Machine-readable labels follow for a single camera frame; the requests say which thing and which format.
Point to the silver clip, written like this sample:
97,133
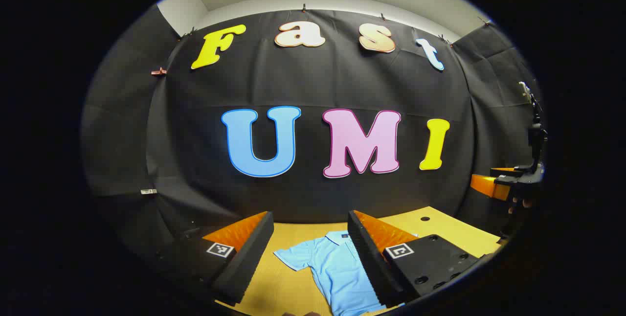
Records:
148,191

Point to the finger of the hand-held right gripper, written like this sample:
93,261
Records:
508,183
508,172

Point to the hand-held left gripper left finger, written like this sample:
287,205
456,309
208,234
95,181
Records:
247,262

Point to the black backdrop cloth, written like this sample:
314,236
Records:
313,86

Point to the red clip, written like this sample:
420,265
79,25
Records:
158,71

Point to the light blue T-shirt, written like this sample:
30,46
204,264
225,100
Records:
337,267

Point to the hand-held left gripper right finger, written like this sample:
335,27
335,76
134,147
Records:
371,257

